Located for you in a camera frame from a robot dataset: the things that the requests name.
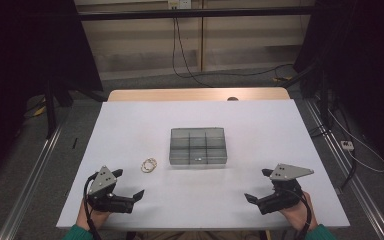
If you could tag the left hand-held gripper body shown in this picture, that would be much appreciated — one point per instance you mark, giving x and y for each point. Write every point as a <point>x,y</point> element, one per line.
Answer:
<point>102,181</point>

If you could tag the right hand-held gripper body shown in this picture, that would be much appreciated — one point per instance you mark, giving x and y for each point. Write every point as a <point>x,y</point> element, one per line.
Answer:
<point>285,196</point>

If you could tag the clear plastic compartment box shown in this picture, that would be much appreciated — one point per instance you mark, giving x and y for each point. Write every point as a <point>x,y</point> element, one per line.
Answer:
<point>198,146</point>

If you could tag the person's right hand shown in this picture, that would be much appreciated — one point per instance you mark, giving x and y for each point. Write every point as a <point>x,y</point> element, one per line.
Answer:
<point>298,215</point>

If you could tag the person's left hand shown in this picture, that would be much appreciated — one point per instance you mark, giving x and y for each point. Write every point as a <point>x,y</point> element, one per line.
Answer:
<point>91,218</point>

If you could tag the small black floor object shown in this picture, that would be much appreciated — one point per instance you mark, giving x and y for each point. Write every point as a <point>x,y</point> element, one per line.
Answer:
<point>75,143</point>

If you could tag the white table cover sheet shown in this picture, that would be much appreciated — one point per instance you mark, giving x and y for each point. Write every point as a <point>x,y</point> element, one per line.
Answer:
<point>196,196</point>

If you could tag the white power strip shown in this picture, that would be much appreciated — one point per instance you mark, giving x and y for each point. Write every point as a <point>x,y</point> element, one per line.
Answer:
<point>347,145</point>

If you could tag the brown table grommet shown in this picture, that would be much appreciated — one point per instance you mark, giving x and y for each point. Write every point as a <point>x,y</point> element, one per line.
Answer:
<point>232,98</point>

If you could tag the black metal stand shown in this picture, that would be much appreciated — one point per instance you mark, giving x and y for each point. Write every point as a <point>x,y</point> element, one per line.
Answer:
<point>325,100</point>
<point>50,113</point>

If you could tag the yellow floor tape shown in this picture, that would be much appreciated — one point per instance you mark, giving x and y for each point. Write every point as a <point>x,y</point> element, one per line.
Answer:
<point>39,111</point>
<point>281,79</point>

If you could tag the wooden table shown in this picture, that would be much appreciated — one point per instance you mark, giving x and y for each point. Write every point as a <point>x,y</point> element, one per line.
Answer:
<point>180,94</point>

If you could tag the black curtain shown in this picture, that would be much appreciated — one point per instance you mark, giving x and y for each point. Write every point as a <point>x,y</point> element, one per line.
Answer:
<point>20,66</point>
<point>370,66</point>

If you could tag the black horizontal bar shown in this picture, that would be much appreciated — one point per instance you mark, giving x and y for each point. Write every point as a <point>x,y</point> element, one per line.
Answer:
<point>196,13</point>

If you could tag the metal floor rail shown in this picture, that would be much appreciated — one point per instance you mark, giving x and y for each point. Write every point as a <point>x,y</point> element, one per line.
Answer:
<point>30,188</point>
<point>350,173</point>

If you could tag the white wall outlet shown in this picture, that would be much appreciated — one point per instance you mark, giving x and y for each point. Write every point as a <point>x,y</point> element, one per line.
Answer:
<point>179,3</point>

